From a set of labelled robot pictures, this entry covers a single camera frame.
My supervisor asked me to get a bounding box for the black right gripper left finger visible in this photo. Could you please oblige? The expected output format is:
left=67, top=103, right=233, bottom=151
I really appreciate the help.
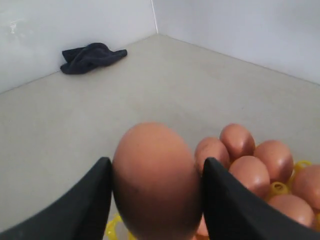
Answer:
left=0, top=157, right=112, bottom=240

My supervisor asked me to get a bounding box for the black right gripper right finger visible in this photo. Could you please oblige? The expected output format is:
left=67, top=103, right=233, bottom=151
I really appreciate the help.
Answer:
left=202, top=157, right=320, bottom=240

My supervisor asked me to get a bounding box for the yellow plastic egg tray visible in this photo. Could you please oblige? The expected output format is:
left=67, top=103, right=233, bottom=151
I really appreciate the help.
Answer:
left=104, top=161, right=320, bottom=240

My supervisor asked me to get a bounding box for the dark cloth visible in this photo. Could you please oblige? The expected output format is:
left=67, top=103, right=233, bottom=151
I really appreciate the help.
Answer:
left=60, top=42, right=128, bottom=75

